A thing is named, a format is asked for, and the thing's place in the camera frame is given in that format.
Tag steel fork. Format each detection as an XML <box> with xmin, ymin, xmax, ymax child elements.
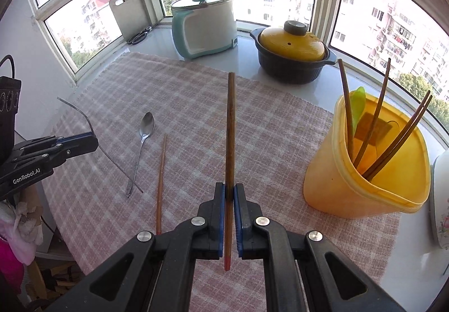
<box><xmin>56</xmin><ymin>96</ymin><xmax>144</xmax><ymax>193</ymax></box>

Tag steel spoon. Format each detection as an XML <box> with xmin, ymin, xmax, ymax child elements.
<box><xmin>126</xmin><ymin>112</ymin><xmax>155</xmax><ymax>197</ymax></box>

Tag wooden chopstick red tip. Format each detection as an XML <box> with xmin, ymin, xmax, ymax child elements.
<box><xmin>361</xmin><ymin>89</ymin><xmax>432</xmax><ymax>179</ymax></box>

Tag wooden chopstick crossed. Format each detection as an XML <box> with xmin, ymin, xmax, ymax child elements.
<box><xmin>338</xmin><ymin>59</ymin><xmax>353</xmax><ymax>161</ymax></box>

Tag green plastic spoon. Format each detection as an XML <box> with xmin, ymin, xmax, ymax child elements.
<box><xmin>349</xmin><ymin>86</ymin><xmax>366</xmax><ymax>134</ymax></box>

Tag left hand gloved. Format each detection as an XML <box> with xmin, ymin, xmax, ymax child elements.
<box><xmin>1</xmin><ymin>186</ymin><xmax>43</xmax><ymax>266</ymax></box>

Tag yellow plastic container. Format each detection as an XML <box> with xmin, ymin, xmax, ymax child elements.
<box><xmin>303</xmin><ymin>97</ymin><xmax>431</xmax><ymax>218</ymax></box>

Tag pink checkered table mat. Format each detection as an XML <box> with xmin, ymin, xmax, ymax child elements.
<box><xmin>44</xmin><ymin>53</ymin><xmax>398</xmax><ymax>311</ymax></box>

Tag white floral rice cooker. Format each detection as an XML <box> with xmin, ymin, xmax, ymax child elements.
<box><xmin>429</xmin><ymin>150</ymin><xmax>449</xmax><ymax>250</ymax></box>

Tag white cutting board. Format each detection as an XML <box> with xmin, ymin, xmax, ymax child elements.
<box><xmin>109</xmin><ymin>0</ymin><xmax>151</xmax><ymax>41</ymax></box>

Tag black clay pot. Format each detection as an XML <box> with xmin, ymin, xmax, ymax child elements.
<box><xmin>250</xmin><ymin>28</ymin><xmax>337</xmax><ymax>85</ymax></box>

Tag white teal electric cooker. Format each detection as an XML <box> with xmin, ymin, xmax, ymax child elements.
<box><xmin>171</xmin><ymin>0</ymin><xmax>237</xmax><ymax>60</ymax></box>

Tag yellow clay pot lid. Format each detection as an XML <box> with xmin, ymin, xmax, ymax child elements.
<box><xmin>259</xmin><ymin>20</ymin><xmax>326</xmax><ymax>62</ymax></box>

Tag black cable on sill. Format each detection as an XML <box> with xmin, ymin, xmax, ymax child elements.
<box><xmin>126</xmin><ymin>25</ymin><xmax>154</xmax><ymax>46</ymax></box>

